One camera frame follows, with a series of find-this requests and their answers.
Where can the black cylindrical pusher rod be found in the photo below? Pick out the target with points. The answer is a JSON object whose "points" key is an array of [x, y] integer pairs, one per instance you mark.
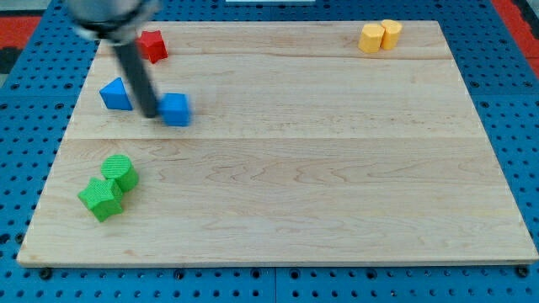
{"points": [[135, 72]]}

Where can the blue cube block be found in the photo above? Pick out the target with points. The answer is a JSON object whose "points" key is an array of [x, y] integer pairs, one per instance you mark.
{"points": [[175, 110]]}

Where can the yellow hexagon block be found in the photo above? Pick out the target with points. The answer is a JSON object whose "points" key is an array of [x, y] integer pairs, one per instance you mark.
{"points": [[371, 38]]}

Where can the red star block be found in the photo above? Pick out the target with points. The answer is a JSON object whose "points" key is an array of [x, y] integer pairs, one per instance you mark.
{"points": [[152, 46]]}

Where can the blue triangle block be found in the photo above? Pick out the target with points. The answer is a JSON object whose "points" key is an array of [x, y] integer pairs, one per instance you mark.
{"points": [[115, 96]]}

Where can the green cylinder block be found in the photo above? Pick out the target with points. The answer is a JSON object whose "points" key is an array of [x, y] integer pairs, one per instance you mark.
{"points": [[119, 168]]}

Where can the green star block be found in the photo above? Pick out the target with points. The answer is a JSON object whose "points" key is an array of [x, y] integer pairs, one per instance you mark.
{"points": [[102, 197]]}

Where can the light wooden board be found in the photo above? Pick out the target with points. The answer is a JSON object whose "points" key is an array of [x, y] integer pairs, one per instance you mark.
{"points": [[303, 151]]}

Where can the yellow heart block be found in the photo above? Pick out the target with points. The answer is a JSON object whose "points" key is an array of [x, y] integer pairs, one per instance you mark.
{"points": [[392, 32]]}

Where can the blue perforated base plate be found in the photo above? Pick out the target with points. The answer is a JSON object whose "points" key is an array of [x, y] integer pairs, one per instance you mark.
{"points": [[41, 90]]}

